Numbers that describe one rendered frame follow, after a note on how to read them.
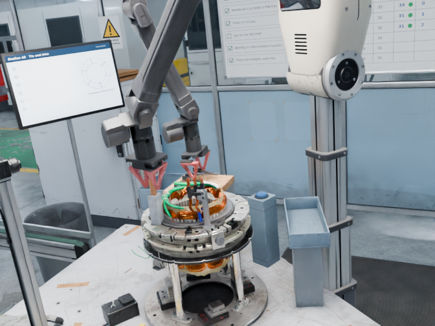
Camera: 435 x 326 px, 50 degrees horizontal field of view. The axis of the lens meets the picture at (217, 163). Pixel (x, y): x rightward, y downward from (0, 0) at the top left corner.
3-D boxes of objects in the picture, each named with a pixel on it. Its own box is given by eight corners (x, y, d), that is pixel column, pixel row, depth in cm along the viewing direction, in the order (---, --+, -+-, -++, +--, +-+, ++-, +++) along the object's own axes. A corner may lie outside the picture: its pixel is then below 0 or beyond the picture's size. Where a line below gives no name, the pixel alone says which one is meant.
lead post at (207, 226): (211, 231, 125) (206, 191, 121) (203, 229, 126) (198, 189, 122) (214, 228, 126) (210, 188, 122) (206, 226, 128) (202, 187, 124)
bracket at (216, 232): (210, 247, 126) (208, 229, 125) (222, 244, 128) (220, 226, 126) (213, 250, 125) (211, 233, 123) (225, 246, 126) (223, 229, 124)
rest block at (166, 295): (172, 291, 148) (170, 277, 147) (176, 301, 143) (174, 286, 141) (158, 294, 147) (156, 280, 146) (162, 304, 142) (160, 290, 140)
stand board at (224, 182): (163, 198, 165) (162, 191, 164) (186, 178, 182) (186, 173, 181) (215, 201, 157) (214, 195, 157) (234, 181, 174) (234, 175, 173)
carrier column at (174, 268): (175, 320, 137) (166, 258, 131) (180, 315, 139) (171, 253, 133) (183, 322, 136) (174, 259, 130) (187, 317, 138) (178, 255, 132)
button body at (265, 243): (267, 268, 163) (263, 202, 155) (252, 262, 168) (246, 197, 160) (279, 259, 168) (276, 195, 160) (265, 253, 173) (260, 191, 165)
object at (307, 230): (332, 322, 133) (329, 232, 124) (294, 323, 134) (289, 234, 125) (320, 274, 156) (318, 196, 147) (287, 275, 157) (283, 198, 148)
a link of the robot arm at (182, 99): (145, -1, 137) (133, -3, 146) (129, 9, 136) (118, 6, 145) (204, 115, 161) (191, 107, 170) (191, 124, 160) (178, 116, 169)
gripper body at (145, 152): (153, 169, 122) (148, 143, 119) (125, 163, 127) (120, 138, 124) (169, 160, 126) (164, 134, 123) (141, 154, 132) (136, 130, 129)
